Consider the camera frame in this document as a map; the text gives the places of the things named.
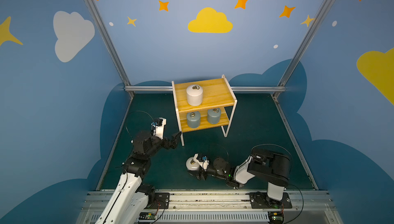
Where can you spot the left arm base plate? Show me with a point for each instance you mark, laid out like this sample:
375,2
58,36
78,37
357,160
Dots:
158,201

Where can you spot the right controller board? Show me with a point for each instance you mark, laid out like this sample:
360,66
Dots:
275,218

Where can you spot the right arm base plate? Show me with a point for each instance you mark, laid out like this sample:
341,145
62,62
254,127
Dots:
260,200

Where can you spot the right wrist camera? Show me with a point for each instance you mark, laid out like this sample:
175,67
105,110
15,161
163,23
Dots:
202,161

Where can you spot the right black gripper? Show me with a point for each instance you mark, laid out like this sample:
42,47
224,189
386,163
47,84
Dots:
202,171

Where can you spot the left controller board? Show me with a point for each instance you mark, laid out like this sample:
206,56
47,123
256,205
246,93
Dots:
146,217

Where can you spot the rear aluminium frame bar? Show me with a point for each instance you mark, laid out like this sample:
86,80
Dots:
234,88

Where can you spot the white tea canister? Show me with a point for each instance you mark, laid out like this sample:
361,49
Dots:
194,94
192,164

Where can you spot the left aluminium frame post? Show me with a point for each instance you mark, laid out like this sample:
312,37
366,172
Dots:
107,40

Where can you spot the controller board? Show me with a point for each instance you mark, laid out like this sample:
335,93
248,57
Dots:
275,218
146,217

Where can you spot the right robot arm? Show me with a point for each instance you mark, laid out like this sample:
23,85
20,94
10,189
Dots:
270,166

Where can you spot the aluminium mounting rail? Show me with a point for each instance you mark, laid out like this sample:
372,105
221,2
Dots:
237,207

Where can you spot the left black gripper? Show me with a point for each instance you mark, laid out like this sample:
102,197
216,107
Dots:
169,142

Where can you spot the grey-blue tea canister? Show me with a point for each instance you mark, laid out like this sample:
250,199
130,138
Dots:
214,115
193,119

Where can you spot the right aluminium frame post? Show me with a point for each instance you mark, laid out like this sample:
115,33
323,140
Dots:
311,32

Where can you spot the wooden two-tier shelf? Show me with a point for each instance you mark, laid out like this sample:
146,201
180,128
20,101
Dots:
217,93

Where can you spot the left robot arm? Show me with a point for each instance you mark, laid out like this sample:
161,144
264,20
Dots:
131,196

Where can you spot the aluminium frame post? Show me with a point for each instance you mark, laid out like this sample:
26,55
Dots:
311,32
107,40

